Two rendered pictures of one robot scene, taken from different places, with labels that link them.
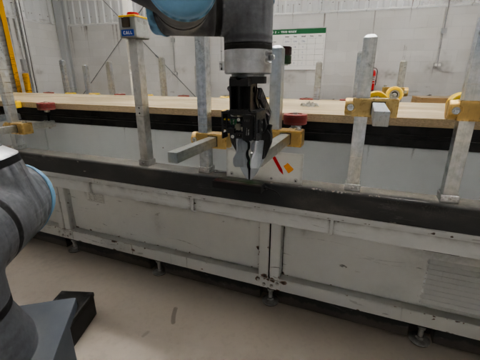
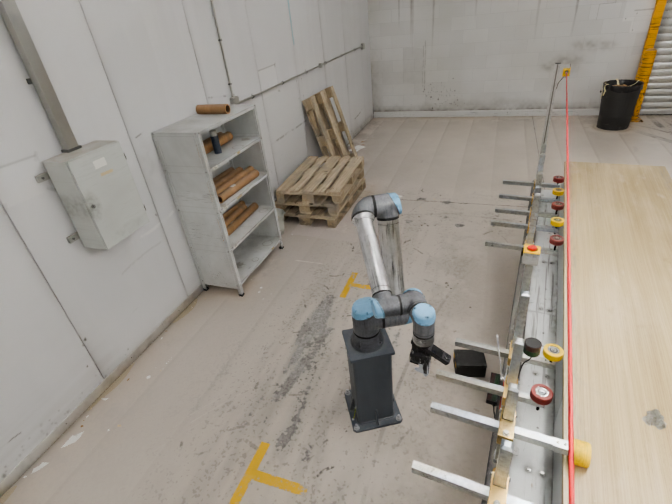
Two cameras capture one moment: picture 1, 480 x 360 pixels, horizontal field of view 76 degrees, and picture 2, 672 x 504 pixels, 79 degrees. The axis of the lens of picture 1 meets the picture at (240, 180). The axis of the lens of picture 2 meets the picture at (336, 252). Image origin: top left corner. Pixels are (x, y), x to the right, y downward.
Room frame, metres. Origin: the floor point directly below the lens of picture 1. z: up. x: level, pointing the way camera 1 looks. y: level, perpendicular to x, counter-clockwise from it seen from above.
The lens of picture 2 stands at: (0.45, -1.30, 2.29)
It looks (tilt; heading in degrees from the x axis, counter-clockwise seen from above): 32 degrees down; 97
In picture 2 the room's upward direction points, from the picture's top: 7 degrees counter-clockwise
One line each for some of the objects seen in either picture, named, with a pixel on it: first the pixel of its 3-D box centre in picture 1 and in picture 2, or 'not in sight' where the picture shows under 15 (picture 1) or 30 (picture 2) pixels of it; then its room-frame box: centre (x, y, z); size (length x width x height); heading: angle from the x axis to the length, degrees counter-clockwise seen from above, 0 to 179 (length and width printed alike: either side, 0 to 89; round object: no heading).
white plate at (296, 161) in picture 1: (262, 166); not in sight; (0.97, -0.07, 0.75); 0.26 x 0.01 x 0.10; 68
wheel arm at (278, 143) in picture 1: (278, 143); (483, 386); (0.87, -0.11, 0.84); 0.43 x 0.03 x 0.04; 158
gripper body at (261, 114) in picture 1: (246, 108); (421, 350); (0.62, -0.01, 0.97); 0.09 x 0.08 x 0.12; 158
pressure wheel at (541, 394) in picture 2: (294, 128); (539, 400); (1.07, -0.19, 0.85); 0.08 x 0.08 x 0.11
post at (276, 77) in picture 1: (275, 127); (511, 381); (0.98, -0.11, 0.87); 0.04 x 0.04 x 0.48; 68
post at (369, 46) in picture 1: (359, 126); (505, 429); (0.89, -0.34, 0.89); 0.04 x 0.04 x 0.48; 68
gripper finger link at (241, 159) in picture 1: (240, 159); not in sight; (0.63, 0.00, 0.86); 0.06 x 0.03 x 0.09; 158
